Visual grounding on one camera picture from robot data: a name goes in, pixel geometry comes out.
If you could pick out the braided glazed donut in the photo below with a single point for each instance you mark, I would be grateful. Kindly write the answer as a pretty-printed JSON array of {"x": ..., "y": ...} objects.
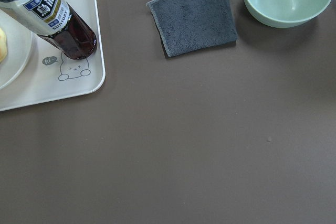
[{"x": 3, "y": 45}]

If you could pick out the cream rabbit tray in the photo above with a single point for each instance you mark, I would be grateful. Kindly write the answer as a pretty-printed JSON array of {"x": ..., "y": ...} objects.
[{"x": 49, "y": 75}]

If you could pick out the white round plate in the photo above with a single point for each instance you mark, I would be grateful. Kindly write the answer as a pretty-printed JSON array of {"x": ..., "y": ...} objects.
[{"x": 19, "y": 41}]

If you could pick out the grey folded cloth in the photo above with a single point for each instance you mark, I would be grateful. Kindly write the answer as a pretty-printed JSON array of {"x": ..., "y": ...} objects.
[{"x": 189, "y": 25}]

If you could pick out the dark tea bottle on tray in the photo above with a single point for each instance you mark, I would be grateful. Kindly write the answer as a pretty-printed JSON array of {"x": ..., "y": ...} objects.
[{"x": 56, "y": 22}]

